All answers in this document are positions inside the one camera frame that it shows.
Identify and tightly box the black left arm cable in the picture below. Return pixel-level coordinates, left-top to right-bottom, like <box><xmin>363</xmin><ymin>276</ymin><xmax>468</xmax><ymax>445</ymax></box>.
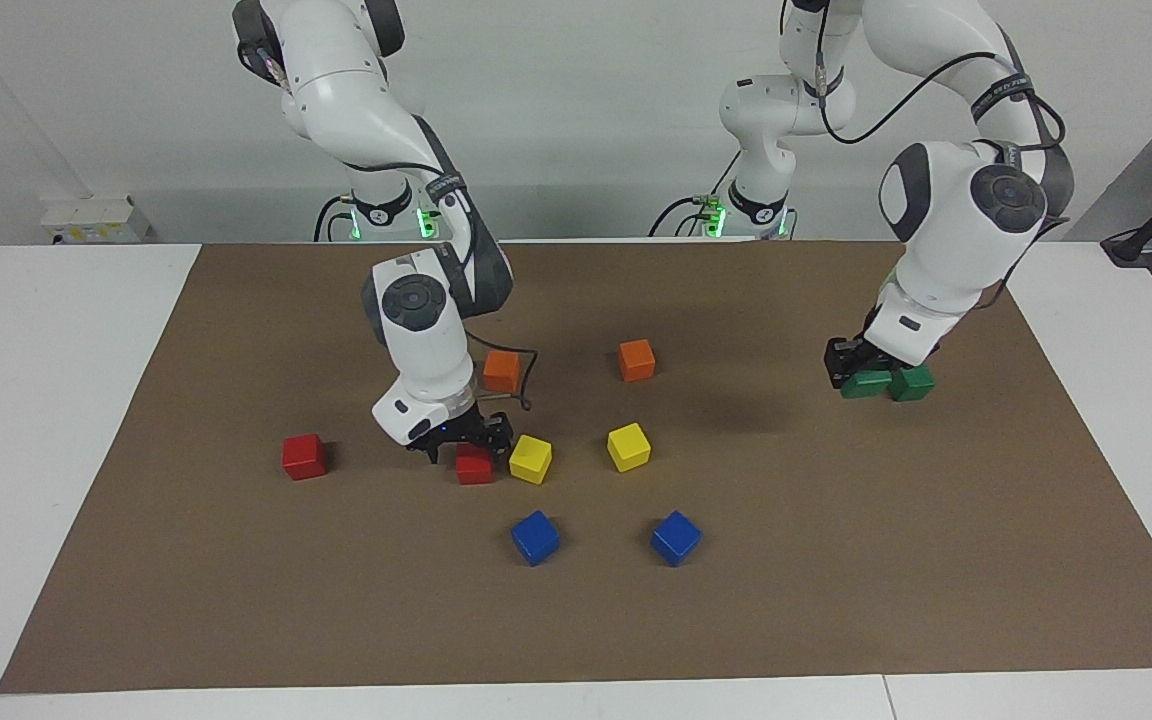
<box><xmin>781</xmin><ymin>0</ymin><xmax>1072</xmax><ymax>311</ymax></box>

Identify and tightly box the black arm base cable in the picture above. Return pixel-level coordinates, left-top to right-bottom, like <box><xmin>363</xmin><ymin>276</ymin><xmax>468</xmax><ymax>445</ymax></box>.
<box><xmin>314</xmin><ymin>195</ymin><xmax>352</xmax><ymax>243</ymax></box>
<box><xmin>648</xmin><ymin>150</ymin><xmax>742</xmax><ymax>238</ymax></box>

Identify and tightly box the blue wooden cube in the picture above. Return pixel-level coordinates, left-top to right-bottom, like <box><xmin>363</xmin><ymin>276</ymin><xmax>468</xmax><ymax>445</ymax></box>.
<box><xmin>510</xmin><ymin>510</ymin><xmax>562</xmax><ymax>568</ymax></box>
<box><xmin>650</xmin><ymin>510</ymin><xmax>703</xmax><ymax>568</ymax></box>

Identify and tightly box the white power strip box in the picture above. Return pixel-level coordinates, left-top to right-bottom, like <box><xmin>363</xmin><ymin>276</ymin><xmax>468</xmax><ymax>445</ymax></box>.
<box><xmin>41</xmin><ymin>195</ymin><xmax>152</xmax><ymax>244</ymax></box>

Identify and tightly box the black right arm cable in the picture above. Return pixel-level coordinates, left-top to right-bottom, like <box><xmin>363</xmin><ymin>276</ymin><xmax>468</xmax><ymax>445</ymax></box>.
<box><xmin>236</xmin><ymin>0</ymin><xmax>539</xmax><ymax>411</ymax></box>

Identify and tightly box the orange wooden cube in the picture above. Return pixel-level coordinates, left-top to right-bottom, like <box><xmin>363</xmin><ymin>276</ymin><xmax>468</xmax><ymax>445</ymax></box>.
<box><xmin>618</xmin><ymin>339</ymin><xmax>657</xmax><ymax>383</ymax></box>
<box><xmin>482</xmin><ymin>350</ymin><xmax>521</xmax><ymax>394</ymax></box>

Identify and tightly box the yellow wooden cube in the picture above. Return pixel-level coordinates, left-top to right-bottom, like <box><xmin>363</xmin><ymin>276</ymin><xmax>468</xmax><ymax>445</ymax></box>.
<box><xmin>606</xmin><ymin>422</ymin><xmax>653</xmax><ymax>473</ymax></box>
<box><xmin>508</xmin><ymin>434</ymin><xmax>554</xmax><ymax>486</ymax></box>

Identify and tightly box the brown paper table mat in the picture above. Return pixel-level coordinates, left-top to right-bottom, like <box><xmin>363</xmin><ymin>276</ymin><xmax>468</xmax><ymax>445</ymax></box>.
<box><xmin>0</xmin><ymin>238</ymin><xmax>1152</xmax><ymax>694</ymax></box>

